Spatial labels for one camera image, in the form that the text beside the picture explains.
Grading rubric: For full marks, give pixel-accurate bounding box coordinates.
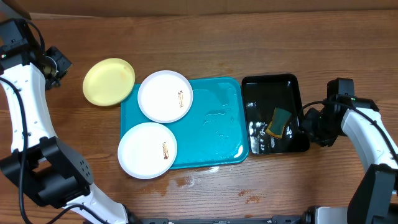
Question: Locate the yellow green sponge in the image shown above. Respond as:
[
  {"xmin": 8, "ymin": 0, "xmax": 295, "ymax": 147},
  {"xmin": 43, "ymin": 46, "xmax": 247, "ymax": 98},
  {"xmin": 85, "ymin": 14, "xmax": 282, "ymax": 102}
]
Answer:
[{"xmin": 266, "ymin": 108, "xmax": 292, "ymax": 139}]

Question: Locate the yellow plate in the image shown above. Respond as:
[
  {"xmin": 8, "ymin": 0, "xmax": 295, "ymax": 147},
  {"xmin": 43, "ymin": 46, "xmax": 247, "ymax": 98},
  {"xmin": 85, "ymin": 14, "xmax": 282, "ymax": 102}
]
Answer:
[{"xmin": 83, "ymin": 58, "xmax": 136, "ymax": 106}]

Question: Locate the white plate front with stain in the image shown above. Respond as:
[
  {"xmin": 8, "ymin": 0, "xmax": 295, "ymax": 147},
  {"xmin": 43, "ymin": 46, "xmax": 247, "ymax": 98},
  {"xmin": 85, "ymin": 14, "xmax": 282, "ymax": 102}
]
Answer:
[{"xmin": 118, "ymin": 122, "xmax": 178, "ymax": 179}]

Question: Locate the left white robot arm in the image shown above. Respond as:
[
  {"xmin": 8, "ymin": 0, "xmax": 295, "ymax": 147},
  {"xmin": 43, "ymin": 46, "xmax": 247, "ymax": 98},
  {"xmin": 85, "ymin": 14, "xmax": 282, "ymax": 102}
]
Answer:
[{"xmin": 1, "ymin": 46, "xmax": 138, "ymax": 223}]

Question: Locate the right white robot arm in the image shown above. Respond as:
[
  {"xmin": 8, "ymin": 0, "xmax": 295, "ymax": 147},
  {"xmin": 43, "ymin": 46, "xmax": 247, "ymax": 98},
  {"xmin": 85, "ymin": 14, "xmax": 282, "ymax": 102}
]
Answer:
[{"xmin": 299, "ymin": 95, "xmax": 397, "ymax": 223}]

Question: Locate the black water tray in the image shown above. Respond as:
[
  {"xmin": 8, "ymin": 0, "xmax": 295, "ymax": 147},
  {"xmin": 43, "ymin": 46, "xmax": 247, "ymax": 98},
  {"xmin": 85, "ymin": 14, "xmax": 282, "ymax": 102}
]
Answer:
[{"xmin": 242, "ymin": 73, "xmax": 310, "ymax": 155}]

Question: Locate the teal plastic tray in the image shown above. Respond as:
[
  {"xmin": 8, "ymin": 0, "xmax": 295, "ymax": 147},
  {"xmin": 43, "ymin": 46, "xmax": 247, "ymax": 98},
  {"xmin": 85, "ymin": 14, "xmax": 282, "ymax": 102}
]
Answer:
[{"xmin": 120, "ymin": 76, "xmax": 250, "ymax": 170}]

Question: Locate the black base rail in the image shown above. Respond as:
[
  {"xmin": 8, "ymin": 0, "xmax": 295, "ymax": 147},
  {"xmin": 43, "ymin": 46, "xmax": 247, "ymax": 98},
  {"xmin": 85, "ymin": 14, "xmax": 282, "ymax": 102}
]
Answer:
[{"xmin": 136, "ymin": 215, "xmax": 311, "ymax": 224}]

